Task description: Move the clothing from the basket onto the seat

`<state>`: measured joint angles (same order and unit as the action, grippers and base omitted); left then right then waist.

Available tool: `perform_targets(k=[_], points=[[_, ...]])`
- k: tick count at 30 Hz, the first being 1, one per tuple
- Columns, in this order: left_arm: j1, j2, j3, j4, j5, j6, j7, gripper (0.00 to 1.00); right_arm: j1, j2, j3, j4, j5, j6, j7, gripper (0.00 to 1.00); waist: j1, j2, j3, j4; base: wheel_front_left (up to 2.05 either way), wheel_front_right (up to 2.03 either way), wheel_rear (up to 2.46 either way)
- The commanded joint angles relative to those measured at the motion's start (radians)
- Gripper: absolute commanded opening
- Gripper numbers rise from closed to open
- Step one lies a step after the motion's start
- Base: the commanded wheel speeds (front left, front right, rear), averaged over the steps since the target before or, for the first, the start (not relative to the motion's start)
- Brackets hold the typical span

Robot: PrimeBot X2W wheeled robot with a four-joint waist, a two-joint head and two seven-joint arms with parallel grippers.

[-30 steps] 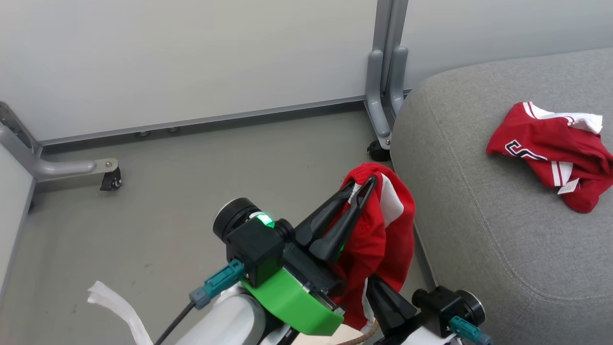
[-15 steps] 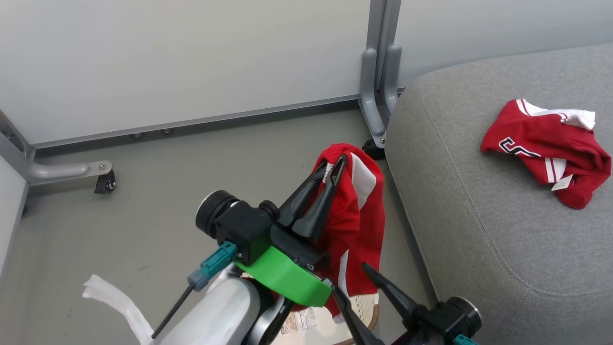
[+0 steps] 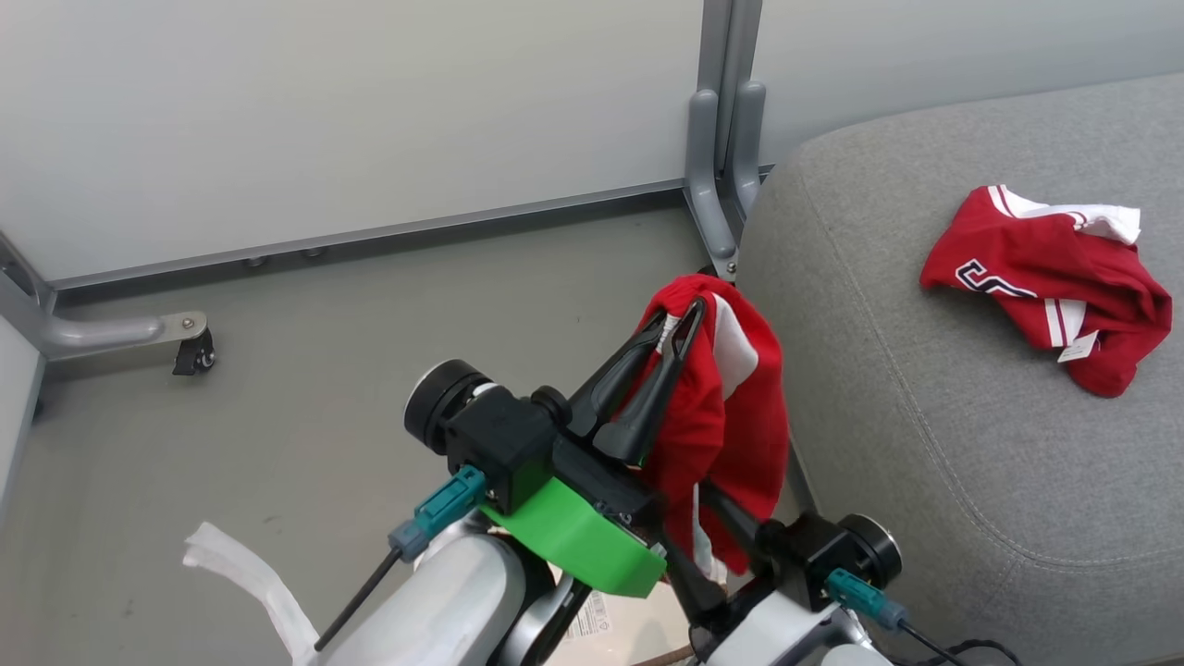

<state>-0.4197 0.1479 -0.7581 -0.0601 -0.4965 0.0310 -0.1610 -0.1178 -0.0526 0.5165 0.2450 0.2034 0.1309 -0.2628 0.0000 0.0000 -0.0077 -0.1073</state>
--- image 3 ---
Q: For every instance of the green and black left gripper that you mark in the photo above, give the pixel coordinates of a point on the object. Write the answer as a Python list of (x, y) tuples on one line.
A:
[(573, 536)]

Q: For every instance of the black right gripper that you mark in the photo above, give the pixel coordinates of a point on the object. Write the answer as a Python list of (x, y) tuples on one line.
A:
[(782, 564)]

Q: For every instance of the red garment with white stripes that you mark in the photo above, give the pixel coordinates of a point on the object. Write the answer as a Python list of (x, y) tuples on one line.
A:
[(740, 435)]

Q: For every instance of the red jersey with navy print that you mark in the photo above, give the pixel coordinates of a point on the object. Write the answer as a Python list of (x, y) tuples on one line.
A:
[(1027, 250)]

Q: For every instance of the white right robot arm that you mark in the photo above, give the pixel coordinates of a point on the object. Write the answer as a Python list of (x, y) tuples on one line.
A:
[(768, 638)]

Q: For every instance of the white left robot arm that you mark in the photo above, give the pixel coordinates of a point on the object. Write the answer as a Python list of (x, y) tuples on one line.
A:
[(444, 601)]

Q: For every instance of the grey fabric sofa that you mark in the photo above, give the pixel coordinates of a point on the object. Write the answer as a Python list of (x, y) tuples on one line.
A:
[(925, 462)]

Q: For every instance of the white printed label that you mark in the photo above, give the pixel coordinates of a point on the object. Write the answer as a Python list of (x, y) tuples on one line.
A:
[(592, 615)]

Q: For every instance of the white cloth strip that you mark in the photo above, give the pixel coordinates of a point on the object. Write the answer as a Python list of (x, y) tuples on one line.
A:
[(250, 573)]

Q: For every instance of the black caster wheel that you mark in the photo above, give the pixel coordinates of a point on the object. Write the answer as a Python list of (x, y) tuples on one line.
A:
[(196, 354)]

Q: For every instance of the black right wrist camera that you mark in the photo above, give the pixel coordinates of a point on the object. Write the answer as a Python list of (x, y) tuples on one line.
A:
[(851, 546)]

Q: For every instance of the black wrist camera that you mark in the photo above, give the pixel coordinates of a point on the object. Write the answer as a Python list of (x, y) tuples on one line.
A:
[(499, 435), (851, 546)]

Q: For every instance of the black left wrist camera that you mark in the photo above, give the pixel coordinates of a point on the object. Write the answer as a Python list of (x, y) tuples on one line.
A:
[(499, 435)]

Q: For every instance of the grey metal partition frame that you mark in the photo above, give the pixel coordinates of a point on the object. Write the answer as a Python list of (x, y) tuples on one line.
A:
[(731, 55)]

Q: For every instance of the grey partition frame with foot bar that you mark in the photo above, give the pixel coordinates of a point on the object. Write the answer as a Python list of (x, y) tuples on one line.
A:
[(102, 330)]

